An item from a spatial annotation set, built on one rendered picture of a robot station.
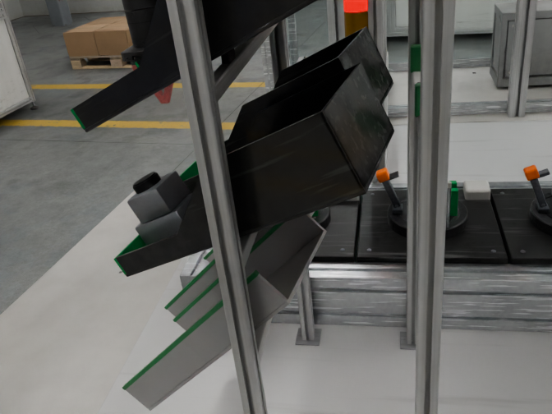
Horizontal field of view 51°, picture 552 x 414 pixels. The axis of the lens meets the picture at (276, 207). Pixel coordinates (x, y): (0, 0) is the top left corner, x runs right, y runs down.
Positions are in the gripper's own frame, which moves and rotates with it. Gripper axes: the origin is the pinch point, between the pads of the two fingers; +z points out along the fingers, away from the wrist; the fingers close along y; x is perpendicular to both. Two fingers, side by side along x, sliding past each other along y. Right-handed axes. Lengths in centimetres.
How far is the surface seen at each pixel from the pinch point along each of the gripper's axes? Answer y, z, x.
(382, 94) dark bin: -24.9, -6.1, -36.6
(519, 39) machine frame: 84, 17, -70
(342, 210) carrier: 9.0, 27.7, -26.7
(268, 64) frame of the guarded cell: 87, 19, 2
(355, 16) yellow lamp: 21.9, -5.6, -30.6
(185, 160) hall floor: 247, 120, 107
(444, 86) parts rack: -48, -14, -42
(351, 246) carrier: -3.6, 27.8, -29.2
